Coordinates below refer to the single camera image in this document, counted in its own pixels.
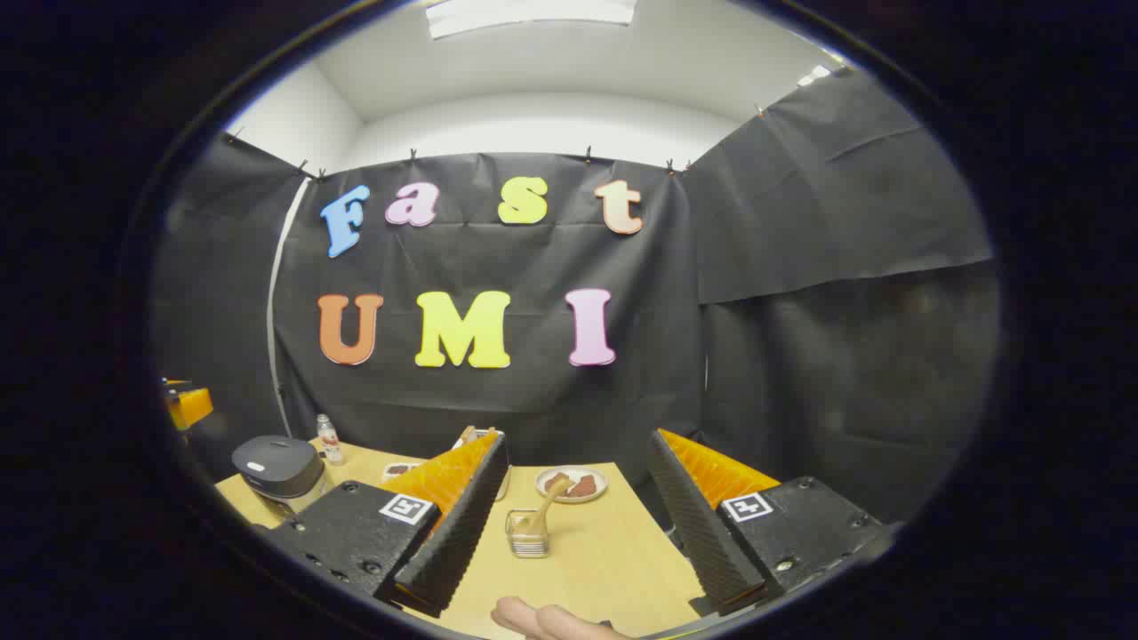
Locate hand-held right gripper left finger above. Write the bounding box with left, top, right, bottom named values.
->
left=267, top=433, right=512, bottom=619

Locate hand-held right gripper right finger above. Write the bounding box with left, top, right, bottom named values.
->
left=647, top=428, right=890, bottom=616

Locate clear wire chopstick holder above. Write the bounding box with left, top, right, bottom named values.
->
left=505, top=508, right=550, bottom=559

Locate wooden spoon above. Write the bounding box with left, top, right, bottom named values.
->
left=525, top=476, right=574, bottom=536

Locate dark grey rice cooker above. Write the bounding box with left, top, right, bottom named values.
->
left=231, top=436, right=328, bottom=521

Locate white toaster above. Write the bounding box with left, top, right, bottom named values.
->
left=453, top=427, right=513, bottom=500

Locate white round plate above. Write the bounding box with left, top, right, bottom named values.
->
left=535, top=466, right=609, bottom=505

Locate black backdrop cloth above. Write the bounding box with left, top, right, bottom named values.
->
left=151, top=67, right=1001, bottom=525

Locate long ceiling light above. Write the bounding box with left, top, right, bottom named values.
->
left=425, top=0, right=637, bottom=40

